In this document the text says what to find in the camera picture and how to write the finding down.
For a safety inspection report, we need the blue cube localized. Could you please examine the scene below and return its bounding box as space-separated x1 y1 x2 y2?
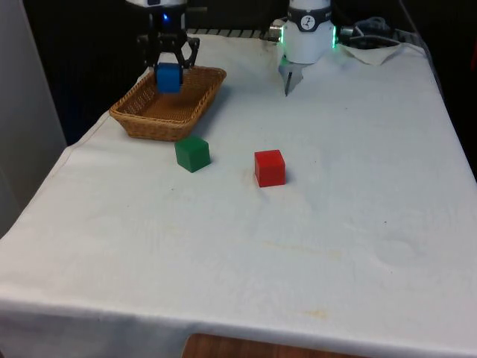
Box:
155 63 184 95

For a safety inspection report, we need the green cube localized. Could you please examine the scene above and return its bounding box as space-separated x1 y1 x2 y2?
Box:
174 135 212 174

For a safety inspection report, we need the grey cable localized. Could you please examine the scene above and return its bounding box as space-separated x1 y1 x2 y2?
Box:
349 16 402 48

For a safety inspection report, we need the red cube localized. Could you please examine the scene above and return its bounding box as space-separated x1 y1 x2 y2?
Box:
254 149 287 188

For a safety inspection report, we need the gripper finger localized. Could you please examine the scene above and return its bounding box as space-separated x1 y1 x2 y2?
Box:
136 32 162 70
173 34 201 72

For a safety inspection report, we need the pale grey cabinet side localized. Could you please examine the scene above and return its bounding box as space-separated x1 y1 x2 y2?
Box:
0 0 69 239

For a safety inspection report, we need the wicker basket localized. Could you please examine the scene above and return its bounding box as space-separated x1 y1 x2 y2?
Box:
109 66 227 142

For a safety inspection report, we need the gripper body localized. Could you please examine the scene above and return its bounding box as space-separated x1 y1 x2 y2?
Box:
148 5 186 37

